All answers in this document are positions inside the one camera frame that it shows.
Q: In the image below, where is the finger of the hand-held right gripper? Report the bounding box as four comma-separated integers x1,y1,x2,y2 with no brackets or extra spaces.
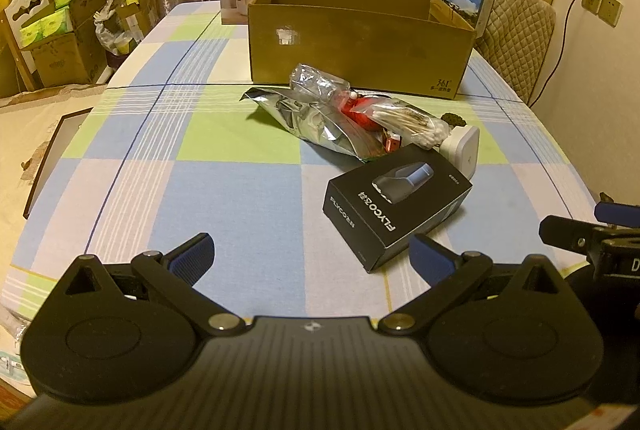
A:
538,214,618,257
594,193,640,228

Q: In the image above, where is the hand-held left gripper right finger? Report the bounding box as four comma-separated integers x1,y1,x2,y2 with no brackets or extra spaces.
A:
377,233,567,337

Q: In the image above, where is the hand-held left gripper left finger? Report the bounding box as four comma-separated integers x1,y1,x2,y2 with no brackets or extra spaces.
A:
59,233,246,337

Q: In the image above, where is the black shaver box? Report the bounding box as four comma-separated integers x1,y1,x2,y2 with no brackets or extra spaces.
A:
322,144,474,273

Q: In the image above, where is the red round toy figure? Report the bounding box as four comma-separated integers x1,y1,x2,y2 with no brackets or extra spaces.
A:
340,91,387,132

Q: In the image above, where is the silver foil bag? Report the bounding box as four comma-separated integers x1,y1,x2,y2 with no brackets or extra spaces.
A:
240,88,396,161

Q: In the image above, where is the brown cardboard box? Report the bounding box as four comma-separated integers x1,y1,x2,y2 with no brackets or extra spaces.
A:
247,0,501,100

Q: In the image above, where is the checked tablecloth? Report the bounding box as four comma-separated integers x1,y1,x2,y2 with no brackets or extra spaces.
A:
0,0,601,346

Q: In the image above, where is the white charger plug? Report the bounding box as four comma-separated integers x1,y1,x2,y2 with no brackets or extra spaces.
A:
440,125,480,179

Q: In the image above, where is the bag of cotton swabs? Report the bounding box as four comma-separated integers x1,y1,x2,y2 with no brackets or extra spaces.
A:
369,98,451,152

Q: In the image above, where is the chair with quilted cover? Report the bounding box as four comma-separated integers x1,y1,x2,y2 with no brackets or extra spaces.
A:
472,0,557,106

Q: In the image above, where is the clear plastic bag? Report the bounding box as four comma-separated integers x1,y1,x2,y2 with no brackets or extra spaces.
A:
288,63,352,105

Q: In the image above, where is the large cardboard storage box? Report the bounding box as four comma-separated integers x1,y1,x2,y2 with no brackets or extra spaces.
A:
29,0,110,90

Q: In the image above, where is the trash bin with bag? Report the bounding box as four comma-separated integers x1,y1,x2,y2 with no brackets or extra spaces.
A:
94,0,147,57

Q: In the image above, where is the small open cardboard box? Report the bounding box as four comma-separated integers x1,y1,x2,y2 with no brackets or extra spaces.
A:
114,0,157,42

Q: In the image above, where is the stack of green tissue packs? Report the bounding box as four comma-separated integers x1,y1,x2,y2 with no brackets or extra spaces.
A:
19,0,83,48

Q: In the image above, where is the white wooden chair back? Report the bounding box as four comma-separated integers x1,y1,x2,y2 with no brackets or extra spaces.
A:
4,0,57,92

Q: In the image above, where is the power cable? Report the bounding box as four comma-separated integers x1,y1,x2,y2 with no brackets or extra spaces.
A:
529,0,593,109

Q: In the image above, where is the dark picture frame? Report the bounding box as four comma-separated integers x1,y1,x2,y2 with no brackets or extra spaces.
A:
24,107,95,217

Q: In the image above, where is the beige wall socket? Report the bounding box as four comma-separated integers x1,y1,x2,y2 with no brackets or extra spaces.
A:
581,0,624,28

